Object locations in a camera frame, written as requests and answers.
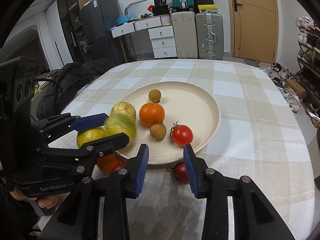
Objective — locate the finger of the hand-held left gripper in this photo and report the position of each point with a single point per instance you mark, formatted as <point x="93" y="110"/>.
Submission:
<point x="90" y="122"/>
<point x="110" y="143"/>

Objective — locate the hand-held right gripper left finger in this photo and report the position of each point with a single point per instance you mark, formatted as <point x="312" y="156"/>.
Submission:
<point x="141" y="170"/>

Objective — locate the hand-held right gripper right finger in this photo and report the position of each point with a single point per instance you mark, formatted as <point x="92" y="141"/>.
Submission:
<point x="191" y="172"/>

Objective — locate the large yellow-green round fruit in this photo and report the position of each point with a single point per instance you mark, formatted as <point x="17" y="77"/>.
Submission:
<point x="120" y="126"/>

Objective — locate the red cherry tomato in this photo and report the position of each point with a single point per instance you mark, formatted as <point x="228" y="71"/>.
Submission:
<point x="120" y="167"/>
<point x="183" y="135"/>
<point x="181" y="172"/>

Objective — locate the brown longan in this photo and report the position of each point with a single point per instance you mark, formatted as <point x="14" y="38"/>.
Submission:
<point x="155" y="95"/>
<point x="158" y="131"/>

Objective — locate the orange mandarin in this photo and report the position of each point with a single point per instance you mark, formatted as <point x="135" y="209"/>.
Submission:
<point x="152" y="114"/>
<point x="107" y="163"/>

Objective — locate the cream round plate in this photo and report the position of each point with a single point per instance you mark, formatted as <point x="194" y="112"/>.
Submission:
<point x="195" y="105"/>

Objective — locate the person's left hand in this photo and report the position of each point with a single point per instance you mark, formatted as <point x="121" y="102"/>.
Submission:
<point x="48" y="201"/>

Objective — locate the small yellow-green round fruit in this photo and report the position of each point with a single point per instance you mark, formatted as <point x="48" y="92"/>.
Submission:
<point x="88" y="136"/>

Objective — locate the wrinkled yellow round fruit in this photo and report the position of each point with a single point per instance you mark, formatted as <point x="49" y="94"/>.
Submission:
<point x="123" y="108"/>

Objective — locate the black jacket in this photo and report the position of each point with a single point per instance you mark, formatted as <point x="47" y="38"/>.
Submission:
<point x="70" y="80"/>

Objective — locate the brown curtain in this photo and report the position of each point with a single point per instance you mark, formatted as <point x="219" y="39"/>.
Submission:
<point x="37" y="52"/>

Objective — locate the dark grey refrigerator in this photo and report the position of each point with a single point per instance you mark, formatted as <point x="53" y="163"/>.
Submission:
<point x="100" y="22"/>

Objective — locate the white drawer cabinet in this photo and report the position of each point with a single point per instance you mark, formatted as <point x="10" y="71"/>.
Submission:
<point x="162" y="42"/>

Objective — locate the blue plastic bag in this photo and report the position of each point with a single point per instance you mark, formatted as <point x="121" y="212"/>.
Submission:
<point x="124" y="18"/>

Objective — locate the white desk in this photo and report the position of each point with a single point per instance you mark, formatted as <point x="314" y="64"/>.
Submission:
<point x="145" y="23"/>

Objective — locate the brown wardrobe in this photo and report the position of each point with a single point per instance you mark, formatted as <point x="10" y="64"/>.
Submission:
<point x="68" y="10"/>

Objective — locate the pile of white sneakers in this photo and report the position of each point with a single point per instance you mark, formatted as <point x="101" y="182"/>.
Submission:
<point x="291" y="97"/>

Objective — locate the beige suitcase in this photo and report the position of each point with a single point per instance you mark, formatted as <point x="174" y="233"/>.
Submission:
<point x="184" y="35"/>

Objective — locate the black bag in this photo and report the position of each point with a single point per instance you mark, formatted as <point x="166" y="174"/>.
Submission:
<point x="160" y="10"/>

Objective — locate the brown cardboard box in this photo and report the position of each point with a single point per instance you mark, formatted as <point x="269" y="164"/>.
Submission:
<point x="294" y="87"/>

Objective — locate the silver suitcase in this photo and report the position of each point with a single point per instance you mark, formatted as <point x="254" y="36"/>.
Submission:
<point x="208" y="35"/>

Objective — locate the black printed box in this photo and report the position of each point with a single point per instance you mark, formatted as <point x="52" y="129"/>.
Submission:
<point x="160" y="0"/>

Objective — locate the wooden shoe rack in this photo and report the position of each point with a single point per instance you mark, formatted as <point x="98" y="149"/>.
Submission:
<point x="308" y="67"/>

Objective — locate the tan wooden door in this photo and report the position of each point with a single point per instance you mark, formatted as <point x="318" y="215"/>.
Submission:
<point x="255" y="25"/>

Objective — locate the black yellow shoe box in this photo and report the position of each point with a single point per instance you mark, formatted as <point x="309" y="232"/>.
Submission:
<point x="206" y="7"/>

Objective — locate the rows of assorted shoes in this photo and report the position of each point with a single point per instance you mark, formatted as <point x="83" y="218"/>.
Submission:
<point x="306" y="37"/>

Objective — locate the grey curved metal frame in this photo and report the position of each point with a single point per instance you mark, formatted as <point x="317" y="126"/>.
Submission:
<point x="133" y="3"/>

